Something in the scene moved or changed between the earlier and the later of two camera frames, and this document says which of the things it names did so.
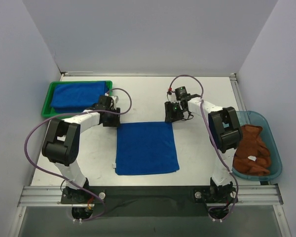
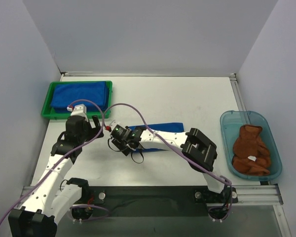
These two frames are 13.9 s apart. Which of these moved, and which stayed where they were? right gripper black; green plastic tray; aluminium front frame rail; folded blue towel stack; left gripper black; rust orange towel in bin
Moved: right gripper black; left gripper black
Stayed: folded blue towel stack; green plastic tray; aluminium front frame rail; rust orange towel in bin
